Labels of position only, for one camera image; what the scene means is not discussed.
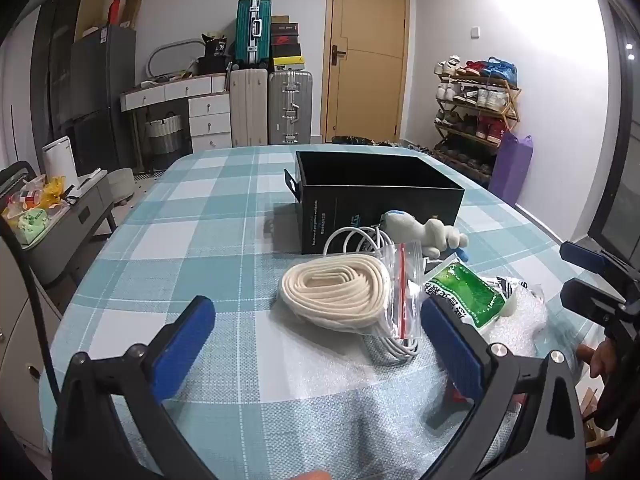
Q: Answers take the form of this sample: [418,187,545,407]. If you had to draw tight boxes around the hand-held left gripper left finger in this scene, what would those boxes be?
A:
[52,296,217,480]

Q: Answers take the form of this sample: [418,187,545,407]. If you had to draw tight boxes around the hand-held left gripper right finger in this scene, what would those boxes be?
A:
[420,296,586,480]

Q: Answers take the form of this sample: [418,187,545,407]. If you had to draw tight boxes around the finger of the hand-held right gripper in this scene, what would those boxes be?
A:
[559,240,640,293]
[560,277,636,333]

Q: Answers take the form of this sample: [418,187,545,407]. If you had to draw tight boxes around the white charging cable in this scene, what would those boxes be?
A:
[322,225,436,367]

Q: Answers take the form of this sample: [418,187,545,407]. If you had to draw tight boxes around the zip bag with cream band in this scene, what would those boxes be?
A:
[272,240,426,341]

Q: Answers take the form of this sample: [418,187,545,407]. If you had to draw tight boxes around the black cardboard box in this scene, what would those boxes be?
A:
[285,150,466,256]

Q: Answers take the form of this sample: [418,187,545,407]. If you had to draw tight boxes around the person's right hand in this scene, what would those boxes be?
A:
[577,342,608,378]

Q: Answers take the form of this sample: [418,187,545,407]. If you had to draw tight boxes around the cardboard box under table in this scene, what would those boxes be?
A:
[580,385,616,476]

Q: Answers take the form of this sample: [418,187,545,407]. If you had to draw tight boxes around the glass sliding door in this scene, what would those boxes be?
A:
[587,0,640,261]

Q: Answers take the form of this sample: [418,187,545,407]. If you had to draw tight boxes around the bubble wrap sheet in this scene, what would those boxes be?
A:
[480,280,551,358]

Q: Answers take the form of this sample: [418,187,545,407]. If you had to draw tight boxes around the purple bag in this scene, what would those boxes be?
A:
[487,130,535,206]

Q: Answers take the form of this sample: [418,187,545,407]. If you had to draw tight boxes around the white plush toy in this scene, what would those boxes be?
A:
[377,209,471,261]

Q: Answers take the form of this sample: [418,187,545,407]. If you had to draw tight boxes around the white drawer cabinet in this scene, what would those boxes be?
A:
[0,235,57,456]

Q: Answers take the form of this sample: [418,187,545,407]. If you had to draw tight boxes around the grey side cabinet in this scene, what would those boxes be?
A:
[20,170,118,286]

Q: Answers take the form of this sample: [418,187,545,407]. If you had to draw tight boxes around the round white stool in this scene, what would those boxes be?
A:
[107,167,136,206]

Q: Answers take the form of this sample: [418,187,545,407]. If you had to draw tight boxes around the wooden shoe rack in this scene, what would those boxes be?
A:
[432,55,523,186]

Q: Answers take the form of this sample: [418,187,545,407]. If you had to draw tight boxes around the rows of shoes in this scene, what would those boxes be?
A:
[434,55,518,173]

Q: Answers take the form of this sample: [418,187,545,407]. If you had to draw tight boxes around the yellow plastic bag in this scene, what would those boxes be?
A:
[42,176,69,209]

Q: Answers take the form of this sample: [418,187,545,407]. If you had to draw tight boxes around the blue bag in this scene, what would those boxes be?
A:
[487,57,519,82]

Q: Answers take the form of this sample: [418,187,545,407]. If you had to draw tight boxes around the white woven basket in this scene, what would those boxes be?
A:
[145,114,183,154]

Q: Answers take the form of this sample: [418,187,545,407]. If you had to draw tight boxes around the white air purifier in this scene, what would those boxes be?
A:
[41,136,81,188]

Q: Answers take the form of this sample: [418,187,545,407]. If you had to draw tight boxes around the white desk with drawers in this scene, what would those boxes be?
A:
[120,74,233,153]

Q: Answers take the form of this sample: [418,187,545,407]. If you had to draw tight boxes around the black chair back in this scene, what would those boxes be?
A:
[0,160,34,211]

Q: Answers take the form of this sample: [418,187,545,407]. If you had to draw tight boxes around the beige suitcase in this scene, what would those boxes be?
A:
[229,66,271,148]

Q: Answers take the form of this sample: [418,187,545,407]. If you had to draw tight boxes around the silver suitcase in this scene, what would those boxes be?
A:
[267,70,313,146]

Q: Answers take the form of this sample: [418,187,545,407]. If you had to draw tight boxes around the wooden door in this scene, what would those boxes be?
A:
[325,0,411,143]

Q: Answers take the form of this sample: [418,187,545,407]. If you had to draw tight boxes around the black refrigerator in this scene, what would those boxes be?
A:
[67,25,137,171]

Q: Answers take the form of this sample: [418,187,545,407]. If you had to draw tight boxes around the white oval hoop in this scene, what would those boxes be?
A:
[145,39,208,82]

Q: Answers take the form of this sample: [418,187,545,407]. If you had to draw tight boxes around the black paper bag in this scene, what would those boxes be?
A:
[201,33,231,59]

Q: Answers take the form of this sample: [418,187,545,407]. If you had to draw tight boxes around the dark tall cabinet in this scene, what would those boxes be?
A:
[30,0,86,147]

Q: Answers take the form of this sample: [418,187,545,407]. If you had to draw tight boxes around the teal suitcase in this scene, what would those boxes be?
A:
[235,0,273,68]

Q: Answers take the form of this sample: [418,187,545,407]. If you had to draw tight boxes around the brown cardboard box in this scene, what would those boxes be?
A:
[122,0,143,31]

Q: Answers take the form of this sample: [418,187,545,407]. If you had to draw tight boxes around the tall flat cardboard box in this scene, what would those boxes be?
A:
[75,0,108,42]

